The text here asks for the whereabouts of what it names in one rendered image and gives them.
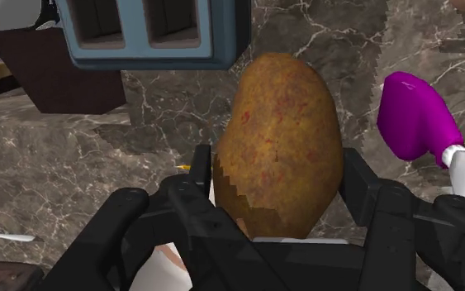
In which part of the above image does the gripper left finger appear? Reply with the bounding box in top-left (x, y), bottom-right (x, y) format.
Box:
top-left (34, 144), bottom-right (257, 291)

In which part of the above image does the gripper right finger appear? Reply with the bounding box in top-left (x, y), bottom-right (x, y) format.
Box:
top-left (338, 147), bottom-right (465, 291)

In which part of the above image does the white rounded object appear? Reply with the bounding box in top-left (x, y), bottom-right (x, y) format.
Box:
top-left (129, 177), bottom-right (217, 291)

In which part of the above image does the purple and white toy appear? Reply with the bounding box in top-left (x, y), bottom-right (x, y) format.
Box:
top-left (377, 71), bottom-right (465, 204)

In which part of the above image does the brown potato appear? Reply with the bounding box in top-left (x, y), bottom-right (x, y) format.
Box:
top-left (212, 52), bottom-right (344, 240)

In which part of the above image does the blue toaster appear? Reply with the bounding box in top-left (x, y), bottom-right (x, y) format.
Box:
top-left (55, 0), bottom-right (252, 72)

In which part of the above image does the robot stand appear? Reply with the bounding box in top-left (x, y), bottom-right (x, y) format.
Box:
top-left (0, 26), bottom-right (127, 115)

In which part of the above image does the thin white utensil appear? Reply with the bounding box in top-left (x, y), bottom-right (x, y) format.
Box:
top-left (0, 228), bottom-right (36, 243)

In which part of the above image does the dark brown flat object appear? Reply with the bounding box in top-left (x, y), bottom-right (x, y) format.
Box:
top-left (0, 261), bottom-right (45, 291)

